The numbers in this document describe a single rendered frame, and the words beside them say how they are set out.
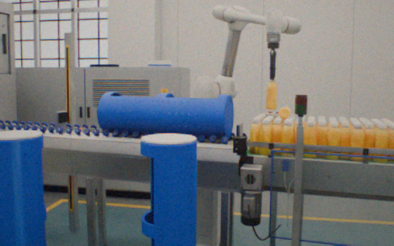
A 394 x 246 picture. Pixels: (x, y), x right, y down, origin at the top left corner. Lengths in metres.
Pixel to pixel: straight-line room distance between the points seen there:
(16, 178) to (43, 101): 2.54
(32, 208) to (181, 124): 0.97
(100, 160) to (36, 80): 2.14
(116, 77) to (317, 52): 2.59
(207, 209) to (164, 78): 1.57
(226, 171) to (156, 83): 1.89
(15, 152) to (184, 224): 0.91
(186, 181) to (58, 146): 1.24
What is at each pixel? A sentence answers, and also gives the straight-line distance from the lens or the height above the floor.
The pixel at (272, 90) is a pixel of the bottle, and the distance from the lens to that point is 2.43.
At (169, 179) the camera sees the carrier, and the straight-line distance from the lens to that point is 1.81.
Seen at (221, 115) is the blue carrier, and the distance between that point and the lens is 2.26.
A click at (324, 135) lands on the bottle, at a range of 2.19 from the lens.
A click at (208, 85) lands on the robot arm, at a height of 1.28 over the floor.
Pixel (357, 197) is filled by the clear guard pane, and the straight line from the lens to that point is 2.16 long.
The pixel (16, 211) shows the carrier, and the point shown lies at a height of 0.65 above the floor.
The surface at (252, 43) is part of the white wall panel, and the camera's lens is 5.12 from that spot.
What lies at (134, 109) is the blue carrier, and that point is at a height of 1.13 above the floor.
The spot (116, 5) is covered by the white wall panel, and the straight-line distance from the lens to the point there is 5.28.
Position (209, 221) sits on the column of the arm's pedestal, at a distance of 3.05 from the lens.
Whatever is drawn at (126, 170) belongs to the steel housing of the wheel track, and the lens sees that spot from 2.60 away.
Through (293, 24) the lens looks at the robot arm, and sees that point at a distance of 2.54.
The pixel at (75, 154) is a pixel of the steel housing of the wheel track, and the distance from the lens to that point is 2.76.
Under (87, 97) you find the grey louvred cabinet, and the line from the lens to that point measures 4.29.
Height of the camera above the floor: 1.34
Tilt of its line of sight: 6 degrees down
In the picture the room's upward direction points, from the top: 1 degrees clockwise
